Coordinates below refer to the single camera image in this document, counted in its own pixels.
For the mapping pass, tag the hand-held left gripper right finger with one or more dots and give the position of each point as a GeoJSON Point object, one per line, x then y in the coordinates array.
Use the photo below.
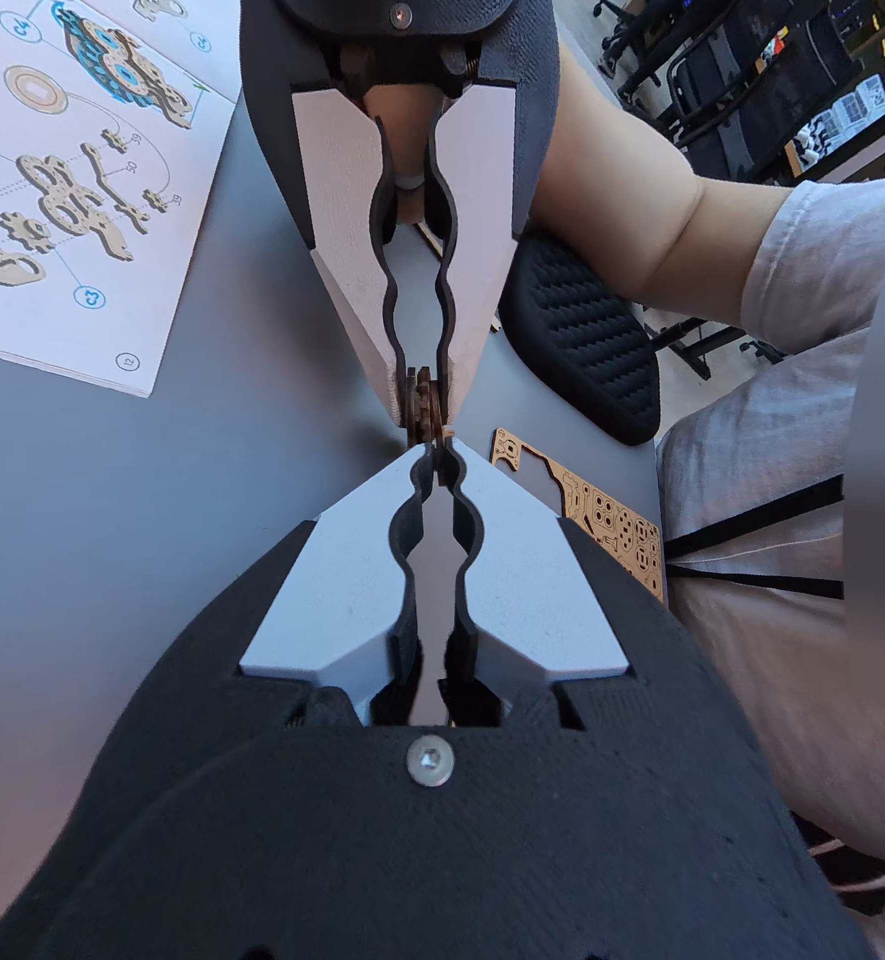
{"type": "Point", "coordinates": [547, 600]}

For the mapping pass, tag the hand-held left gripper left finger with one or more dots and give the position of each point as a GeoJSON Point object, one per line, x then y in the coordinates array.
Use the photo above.
{"type": "Point", "coordinates": [322, 600]}

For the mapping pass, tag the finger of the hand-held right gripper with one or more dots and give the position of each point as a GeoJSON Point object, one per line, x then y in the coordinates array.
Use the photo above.
{"type": "Point", "coordinates": [487, 187]}
{"type": "Point", "coordinates": [337, 187]}

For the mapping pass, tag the wooden gear assembly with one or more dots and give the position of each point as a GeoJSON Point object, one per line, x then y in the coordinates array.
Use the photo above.
{"type": "Point", "coordinates": [415, 405]}

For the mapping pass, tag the person's right forearm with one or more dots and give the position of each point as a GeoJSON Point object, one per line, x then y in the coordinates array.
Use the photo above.
{"type": "Point", "coordinates": [637, 202]}

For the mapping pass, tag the person's right hand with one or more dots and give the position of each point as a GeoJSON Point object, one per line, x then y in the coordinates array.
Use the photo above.
{"type": "Point", "coordinates": [409, 142]}

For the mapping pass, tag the laser-cut wooden parts sheet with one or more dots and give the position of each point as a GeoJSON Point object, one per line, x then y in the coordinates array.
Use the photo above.
{"type": "Point", "coordinates": [622, 540]}

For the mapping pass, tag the black padded cushion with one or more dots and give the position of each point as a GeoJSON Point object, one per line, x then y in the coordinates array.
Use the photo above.
{"type": "Point", "coordinates": [585, 337]}

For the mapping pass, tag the white instruction booklet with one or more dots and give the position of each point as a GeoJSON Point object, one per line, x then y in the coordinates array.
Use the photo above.
{"type": "Point", "coordinates": [112, 225]}

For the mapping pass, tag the person's light shirt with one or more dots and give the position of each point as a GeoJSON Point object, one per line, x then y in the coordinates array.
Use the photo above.
{"type": "Point", "coordinates": [750, 450]}

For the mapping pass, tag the black office chair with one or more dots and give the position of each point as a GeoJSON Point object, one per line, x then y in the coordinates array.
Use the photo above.
{"type": "Point", "coordinates": [727, 90]}

